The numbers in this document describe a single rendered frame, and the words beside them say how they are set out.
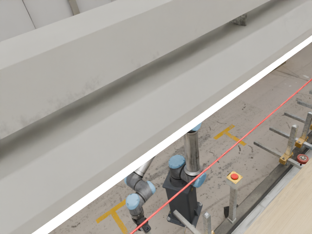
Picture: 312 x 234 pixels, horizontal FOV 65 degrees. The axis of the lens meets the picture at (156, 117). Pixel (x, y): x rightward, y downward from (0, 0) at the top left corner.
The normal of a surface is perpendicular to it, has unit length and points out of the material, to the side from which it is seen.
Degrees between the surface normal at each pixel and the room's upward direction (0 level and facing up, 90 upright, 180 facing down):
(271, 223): 0
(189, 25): 90
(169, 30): 90
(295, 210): 0
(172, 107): 61
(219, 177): 0
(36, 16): 90
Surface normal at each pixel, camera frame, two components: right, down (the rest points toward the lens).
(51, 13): 0.58, 0.44
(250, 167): -0.16, -0.77
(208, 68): 0.47, -0.02
